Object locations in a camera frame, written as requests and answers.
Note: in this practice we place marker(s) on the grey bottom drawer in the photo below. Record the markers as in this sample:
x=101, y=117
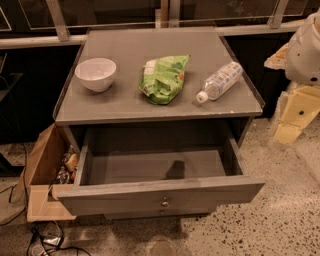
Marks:
x=157, y=213

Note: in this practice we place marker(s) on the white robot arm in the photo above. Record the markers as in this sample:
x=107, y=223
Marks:
x=300, y=59

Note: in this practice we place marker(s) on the clear plastic water bottle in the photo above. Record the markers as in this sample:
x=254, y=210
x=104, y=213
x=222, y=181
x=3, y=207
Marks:
x=220, y=82

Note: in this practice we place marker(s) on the brown cardboard box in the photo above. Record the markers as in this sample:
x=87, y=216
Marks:
x=39, y=174

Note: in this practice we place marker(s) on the green snack bag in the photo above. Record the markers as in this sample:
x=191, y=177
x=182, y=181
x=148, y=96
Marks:
x=163, y=78

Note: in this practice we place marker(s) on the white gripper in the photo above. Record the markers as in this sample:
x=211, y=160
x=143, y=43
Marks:
x=304, y=60

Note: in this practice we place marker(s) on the grey drawer cabinet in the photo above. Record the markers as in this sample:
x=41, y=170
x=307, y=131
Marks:
x=125, y=106

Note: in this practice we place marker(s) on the white ceramic bowl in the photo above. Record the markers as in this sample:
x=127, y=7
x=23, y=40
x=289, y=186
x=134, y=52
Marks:
x=96, y=74

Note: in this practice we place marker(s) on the grey drawer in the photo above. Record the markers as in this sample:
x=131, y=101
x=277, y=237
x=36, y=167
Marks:
x=157, y=213
x=122, y=171

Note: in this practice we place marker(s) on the metal railing frame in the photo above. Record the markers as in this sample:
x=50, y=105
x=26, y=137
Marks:
x=40, y=23

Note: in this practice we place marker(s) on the snack packets in box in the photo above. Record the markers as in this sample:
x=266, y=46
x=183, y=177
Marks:
x=68, y=170

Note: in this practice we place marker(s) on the grey top drawer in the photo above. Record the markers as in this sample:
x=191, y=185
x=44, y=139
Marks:
x=122, y=171

